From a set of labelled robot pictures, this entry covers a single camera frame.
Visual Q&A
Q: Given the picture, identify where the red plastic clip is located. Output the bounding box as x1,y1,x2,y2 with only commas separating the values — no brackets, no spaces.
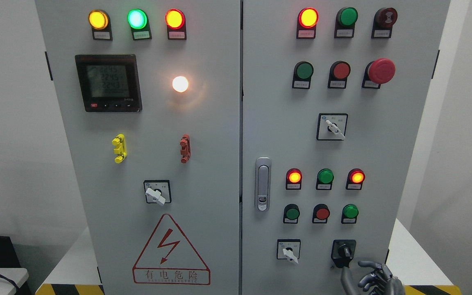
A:
179,134,191,163

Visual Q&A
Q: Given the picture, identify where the red lit indicator lower left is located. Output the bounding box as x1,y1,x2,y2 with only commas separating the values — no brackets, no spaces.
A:
285,168,303,190

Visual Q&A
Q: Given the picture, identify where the green push button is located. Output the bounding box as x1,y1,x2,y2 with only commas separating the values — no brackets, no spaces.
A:
341,204,359,224
283,204,300,224
292,61,313,89

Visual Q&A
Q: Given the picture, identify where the green push button upper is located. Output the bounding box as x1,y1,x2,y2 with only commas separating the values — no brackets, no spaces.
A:
292,61,313,89

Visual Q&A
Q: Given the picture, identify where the grey right cabinet door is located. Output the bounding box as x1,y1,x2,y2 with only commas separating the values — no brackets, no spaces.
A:
242,0,450,295

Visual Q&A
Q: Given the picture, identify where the dark red buzzer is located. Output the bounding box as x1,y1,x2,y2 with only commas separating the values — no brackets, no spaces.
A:
371,7,398,39

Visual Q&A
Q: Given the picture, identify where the black rotary knob switch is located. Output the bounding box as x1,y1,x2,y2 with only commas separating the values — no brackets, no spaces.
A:
330,239,356,268

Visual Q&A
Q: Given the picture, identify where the green indicator top right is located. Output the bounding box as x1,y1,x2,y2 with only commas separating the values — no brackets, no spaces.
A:
334,7,359,39

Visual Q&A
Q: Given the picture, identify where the white selector switch left door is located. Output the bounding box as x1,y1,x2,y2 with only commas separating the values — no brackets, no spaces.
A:
143,180,172,206

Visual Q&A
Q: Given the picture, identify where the red lit indicator top right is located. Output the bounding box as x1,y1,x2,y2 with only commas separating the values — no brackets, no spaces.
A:
296,7,319,39

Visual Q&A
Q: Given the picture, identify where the red electric hazard sticker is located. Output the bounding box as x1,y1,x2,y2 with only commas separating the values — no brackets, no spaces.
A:
132,213,211,285

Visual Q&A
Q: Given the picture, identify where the black digital power meter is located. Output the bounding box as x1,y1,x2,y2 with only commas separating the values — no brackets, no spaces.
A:
75,54,143,112

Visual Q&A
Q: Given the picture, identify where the red emergency stop mushroom button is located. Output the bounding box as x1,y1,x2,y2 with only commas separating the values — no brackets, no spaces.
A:
361,58,396,89

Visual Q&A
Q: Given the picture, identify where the grey cabinet door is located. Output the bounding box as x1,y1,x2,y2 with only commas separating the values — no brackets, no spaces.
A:
35,0,241,295
242,0,450,295

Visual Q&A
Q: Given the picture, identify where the white selector switch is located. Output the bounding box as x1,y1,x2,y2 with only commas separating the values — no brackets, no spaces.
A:
316,113,348,141
277,239,300,265

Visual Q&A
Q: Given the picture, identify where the red lit indicator left door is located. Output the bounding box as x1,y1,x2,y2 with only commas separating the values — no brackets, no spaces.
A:
165,8,187,40

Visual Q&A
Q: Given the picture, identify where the red indicator lower right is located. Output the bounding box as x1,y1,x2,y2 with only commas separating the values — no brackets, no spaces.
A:
346,168,365,190

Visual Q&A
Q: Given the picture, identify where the green indicator lower middle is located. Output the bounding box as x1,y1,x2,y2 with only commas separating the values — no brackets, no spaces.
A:
316,168,334,191

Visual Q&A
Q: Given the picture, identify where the green push button lower right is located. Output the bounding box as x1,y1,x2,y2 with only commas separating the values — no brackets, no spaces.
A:
341,204,359,224

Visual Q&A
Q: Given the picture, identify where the white selector switch upper right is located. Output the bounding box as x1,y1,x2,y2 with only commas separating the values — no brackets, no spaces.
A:
316,113,348,141

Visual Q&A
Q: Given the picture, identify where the yellow plastic clip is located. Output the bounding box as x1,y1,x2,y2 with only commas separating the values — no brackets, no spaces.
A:
111,133,127,164

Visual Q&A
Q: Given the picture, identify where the grey metallic robot hand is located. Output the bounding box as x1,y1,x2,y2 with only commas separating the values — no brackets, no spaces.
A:
340,261,405,295

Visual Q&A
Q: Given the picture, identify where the green push button lower left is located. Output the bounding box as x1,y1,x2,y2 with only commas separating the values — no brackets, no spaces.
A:
283,204,300,224

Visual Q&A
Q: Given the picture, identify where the red push button lower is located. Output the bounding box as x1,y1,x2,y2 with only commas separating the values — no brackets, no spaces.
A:
312,204,330,224

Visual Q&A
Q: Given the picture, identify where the red push button upper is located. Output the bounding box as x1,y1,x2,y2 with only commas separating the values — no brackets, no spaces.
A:
327,61,351,89

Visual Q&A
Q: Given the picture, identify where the silver door handle lock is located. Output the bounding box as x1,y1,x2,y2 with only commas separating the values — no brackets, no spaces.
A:
255,157,272,212

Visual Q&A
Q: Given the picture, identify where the yellow indicator light top left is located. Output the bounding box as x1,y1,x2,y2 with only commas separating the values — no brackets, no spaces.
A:
88,9,113,41

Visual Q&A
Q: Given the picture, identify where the white platform with hazard stripes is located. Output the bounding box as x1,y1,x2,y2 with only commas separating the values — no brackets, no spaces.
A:
35,220,461,295

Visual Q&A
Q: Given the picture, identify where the green lit indicator light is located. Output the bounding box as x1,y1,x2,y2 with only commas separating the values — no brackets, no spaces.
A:
127,8,152,41

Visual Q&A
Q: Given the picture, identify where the red push button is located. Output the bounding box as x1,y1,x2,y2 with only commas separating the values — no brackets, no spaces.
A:
312,204,330,224
327,61,351,89

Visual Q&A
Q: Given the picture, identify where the white selector switch lower right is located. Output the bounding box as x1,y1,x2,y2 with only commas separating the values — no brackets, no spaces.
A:
277,239,300,265

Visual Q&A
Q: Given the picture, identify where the grey left cabinet door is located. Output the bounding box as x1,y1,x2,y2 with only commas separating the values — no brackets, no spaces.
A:
35,0,241,295

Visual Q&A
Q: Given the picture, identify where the white glowing lamp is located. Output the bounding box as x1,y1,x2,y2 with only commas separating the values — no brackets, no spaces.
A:
172,75,189,93

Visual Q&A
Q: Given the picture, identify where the red lit indicator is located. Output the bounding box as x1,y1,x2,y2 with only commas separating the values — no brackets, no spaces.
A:
285,168,303,190
296,7,319,39

